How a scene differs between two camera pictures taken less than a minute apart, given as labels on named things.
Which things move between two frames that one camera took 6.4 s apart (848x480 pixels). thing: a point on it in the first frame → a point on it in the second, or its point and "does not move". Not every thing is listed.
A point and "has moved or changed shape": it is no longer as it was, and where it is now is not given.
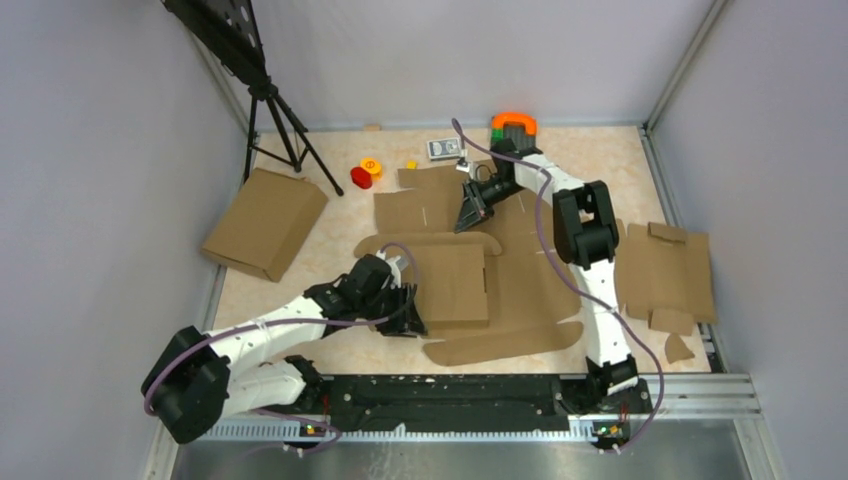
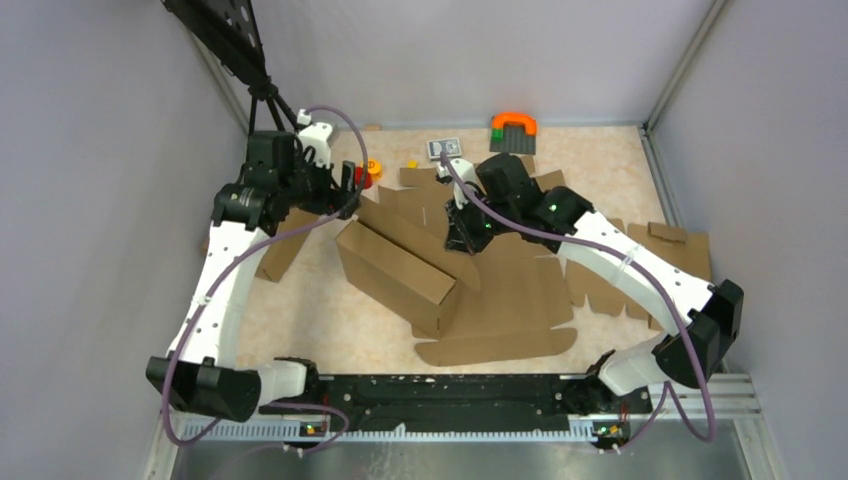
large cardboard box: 494,291 has moved or changed shape
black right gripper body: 494,191 → 476,227
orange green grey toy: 514,133 does not move
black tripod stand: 229,32 does not move
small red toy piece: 361,177 does not move
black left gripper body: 387,304 → 314,192
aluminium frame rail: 674,408 does not move
